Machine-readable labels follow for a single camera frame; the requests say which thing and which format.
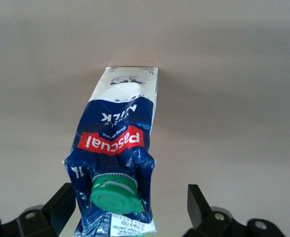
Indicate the blue white milk carton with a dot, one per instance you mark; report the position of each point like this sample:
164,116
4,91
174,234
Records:
117,148

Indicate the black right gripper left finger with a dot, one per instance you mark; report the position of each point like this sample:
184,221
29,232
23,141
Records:
58,207

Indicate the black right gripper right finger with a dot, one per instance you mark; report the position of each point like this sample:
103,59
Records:
196,209

